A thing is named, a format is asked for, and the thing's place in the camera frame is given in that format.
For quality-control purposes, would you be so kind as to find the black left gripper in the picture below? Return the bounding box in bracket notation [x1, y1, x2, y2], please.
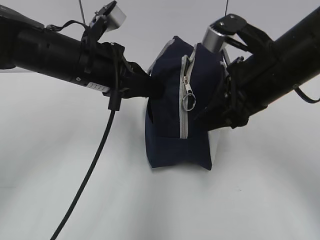
[79, 42, 165, 99]

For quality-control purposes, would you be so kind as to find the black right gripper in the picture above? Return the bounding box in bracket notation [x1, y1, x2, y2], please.
[194, 56, 273, 131]

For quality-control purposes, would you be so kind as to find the navy blue lunch bag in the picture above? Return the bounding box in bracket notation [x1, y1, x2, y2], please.
[145, 36, 226, 171]

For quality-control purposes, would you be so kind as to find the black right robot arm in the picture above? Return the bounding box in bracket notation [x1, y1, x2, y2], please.
[194, 9, 320, 131]

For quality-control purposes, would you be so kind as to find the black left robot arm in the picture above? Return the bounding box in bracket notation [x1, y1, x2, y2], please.
[0, 0, 165, 99]

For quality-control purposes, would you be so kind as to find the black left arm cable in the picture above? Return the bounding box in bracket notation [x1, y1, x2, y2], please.
[49, 43, 123, 240]

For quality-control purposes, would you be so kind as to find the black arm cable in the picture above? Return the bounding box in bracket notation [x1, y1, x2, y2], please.
[49, 43, 123, 240]
[292, 84, 320, 104]

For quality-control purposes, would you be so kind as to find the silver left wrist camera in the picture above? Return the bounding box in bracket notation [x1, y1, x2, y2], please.
[88, 0, 128, 33]

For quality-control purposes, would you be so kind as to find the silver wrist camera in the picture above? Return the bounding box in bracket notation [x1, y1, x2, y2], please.
[88, 0, 128, 33]
[201, 13, 248, 54]

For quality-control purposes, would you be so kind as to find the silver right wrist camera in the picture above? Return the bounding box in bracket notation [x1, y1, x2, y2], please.
[201, 13, 248, 54]

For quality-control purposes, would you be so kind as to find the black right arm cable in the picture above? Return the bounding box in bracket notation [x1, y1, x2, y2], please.
[292, 84, 320, 104]

